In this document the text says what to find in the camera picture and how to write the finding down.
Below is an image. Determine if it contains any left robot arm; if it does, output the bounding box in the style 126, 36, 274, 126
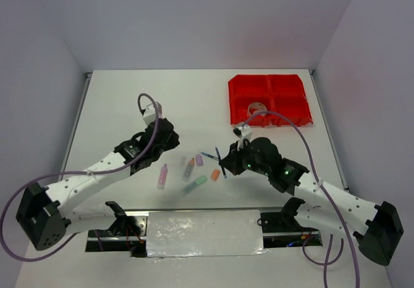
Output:
16, 118, 179, 251

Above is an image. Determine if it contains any pink highlighter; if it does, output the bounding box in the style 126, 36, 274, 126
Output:
157, 164, 168, 190

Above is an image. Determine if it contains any orange-tip grey highlighter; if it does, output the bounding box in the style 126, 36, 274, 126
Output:
182, 158, 195, 182

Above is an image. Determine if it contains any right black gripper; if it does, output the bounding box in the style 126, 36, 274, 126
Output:
219, 138, 270, 176

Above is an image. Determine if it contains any green highlighter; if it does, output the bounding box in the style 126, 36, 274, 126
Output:
179, 175, 208, 197

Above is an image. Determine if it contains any dark blue pen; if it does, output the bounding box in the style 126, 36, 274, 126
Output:
215, 146, 228, 179

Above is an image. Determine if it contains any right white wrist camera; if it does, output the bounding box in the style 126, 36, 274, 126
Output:
233, 122, 252, 151

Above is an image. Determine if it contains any silver foil covered plate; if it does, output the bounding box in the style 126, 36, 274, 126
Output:
146, 210, 265, 258

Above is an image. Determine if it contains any blue pen with label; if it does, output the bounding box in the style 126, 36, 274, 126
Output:
200, 151, 219, 161

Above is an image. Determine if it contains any purple highlighter cap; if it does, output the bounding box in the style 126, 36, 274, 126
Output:
195, 154, 204, 166

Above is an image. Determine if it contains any large silver tape roll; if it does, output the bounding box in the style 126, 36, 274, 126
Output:
246, 102, 267, 116

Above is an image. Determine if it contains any red compartment bin tray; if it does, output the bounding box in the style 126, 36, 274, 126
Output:
228, 74, 313, 126

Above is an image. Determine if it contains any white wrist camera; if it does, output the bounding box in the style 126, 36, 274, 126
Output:
141, 102, 163, 126
233, 122, 252, 151

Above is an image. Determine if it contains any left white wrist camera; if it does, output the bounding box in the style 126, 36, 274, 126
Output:
141, 102, 163, 126

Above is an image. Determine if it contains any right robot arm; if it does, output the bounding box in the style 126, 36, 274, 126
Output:
219, 137, 404, 266

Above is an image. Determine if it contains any orange highlighter cap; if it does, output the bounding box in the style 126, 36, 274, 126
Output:
211, 169, 221, 181

